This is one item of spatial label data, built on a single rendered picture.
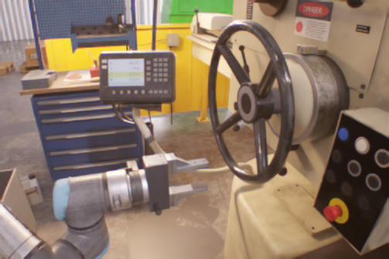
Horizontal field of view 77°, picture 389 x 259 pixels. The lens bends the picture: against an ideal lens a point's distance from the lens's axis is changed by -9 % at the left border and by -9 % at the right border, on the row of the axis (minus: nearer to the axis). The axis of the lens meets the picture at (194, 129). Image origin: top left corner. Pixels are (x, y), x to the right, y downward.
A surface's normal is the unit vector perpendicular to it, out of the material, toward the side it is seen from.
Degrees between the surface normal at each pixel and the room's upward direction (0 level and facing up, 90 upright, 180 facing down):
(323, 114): 89
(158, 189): 87
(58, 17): 90
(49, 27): 90
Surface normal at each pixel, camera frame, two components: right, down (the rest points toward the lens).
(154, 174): 0.32, 0.38
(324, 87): 0.29, -0.09
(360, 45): -0.95, 0.13
